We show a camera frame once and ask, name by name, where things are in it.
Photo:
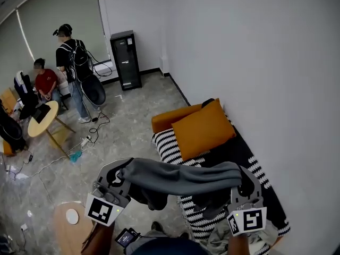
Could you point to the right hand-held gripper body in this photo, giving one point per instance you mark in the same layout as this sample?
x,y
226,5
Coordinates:
x,y
249,222

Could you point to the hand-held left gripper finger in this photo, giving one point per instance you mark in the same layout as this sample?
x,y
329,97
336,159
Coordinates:
x,y
102,173
122,190

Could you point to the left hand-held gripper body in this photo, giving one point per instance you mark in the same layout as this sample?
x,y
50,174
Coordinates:
x,y
101,211

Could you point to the grey garment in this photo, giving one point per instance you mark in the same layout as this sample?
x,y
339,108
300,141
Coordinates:
x,y
180,177

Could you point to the striped black white sofa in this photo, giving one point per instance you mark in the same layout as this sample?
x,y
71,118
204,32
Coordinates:
x,y
170,118

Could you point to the person's left forearm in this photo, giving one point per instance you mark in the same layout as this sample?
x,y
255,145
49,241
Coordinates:
x,y
99,240

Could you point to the person's right forearm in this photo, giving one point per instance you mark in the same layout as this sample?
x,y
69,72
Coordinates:
x,y
239,246

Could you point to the white plate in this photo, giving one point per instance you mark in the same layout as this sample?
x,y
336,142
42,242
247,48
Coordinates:
x,y
72,216

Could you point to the teal cloth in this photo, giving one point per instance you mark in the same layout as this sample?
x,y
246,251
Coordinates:
x,y
75,157

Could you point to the light grey clothes pile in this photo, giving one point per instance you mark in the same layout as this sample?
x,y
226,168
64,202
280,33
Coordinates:
x,y
220,238

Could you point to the white power strip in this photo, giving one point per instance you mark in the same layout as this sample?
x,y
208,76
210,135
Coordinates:
x,y
85,141
24,227

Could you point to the black screen device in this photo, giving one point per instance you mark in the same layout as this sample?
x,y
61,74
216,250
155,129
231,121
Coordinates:
x,y
126,238

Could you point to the oval wooden coffee table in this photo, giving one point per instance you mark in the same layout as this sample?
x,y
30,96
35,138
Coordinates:
x,y
63,238

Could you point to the person's black shoe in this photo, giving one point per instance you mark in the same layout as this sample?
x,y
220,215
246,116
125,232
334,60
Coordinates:
x,y
157,226
184,236

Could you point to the person's grey trousers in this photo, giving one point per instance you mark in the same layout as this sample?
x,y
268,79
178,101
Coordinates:
x,y
148,242

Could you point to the large orange cushion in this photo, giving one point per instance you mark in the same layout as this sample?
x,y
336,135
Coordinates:
x,y
202,131

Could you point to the person's dark blue shirt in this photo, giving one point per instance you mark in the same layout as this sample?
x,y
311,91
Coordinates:
x,y
172,248

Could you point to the round wooden side table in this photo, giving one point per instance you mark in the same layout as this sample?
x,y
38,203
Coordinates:
x,y
33,130

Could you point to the black oval bag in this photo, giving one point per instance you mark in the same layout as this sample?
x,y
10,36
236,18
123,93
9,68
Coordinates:
x,y
93,89

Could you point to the black box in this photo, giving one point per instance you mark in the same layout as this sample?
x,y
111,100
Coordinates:
x,y
41,113

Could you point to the black cushion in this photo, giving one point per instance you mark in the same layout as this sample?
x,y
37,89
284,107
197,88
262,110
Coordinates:
x,y
208,102

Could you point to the small orange cushion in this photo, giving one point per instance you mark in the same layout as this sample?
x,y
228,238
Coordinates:
x,y
7,147

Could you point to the black office chair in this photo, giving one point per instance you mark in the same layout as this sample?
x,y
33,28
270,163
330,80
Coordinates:
x,y
26,94

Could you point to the tall black cabinet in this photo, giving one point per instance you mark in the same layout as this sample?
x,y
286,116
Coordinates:
x,y
126,62

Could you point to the orange armchair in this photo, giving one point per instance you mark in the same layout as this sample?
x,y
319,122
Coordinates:
x,y
8,100

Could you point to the white garment on chair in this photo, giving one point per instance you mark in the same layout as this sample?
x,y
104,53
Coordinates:
x,y
19,77

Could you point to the grey window blind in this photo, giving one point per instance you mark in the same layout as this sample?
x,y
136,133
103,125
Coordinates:
x,y
13,49
63,9

